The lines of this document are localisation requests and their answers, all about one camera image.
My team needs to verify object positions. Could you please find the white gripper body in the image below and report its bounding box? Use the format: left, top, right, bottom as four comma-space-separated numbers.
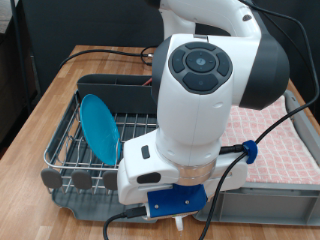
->
116, 156, 249, 206

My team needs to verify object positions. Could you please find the blue plastic plate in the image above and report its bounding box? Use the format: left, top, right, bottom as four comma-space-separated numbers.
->
79, 93, 122, 167

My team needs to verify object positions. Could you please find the dark grey dish rack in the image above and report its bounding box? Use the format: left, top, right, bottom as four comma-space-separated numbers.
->
43, 93, 151, 224

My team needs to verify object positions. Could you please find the dark grey utensil caddy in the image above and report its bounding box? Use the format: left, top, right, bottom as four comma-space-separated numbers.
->
76, 73, 158, 115

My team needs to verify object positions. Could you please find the grey plastic crate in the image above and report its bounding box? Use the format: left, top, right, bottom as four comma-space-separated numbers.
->
192, 89, 320, 227

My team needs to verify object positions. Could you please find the pink checkered towel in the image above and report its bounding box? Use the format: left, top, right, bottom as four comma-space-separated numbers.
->
220, 95, 320, 185

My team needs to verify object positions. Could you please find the dark side cabinet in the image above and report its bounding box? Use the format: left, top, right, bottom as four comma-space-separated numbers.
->
0, 0, 38, 158

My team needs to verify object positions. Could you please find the black metal pole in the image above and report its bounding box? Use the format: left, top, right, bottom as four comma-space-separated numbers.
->
9, 0, 33, 114

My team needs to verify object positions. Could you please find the black backdrop curtain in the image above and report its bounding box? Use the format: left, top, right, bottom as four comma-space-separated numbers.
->
19, 0, 320, 124

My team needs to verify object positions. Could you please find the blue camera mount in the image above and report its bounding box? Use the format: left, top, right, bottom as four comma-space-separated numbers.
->
146, 183, 209, 219

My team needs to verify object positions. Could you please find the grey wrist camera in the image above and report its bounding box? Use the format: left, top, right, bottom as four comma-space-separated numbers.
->
154, 209, 198, 220

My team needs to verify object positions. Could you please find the metal wire dish rack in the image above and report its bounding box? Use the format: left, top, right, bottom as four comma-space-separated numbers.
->
39, 89, 159, 198

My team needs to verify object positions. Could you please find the blue cable clip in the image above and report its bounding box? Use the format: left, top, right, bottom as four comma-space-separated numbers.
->
242, 139, 259, 165

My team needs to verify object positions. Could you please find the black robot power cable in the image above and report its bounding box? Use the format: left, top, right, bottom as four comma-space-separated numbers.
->
59, 45, 159, 69

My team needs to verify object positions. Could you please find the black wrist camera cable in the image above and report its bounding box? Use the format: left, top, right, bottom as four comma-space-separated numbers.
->
102, 0, 320, 240

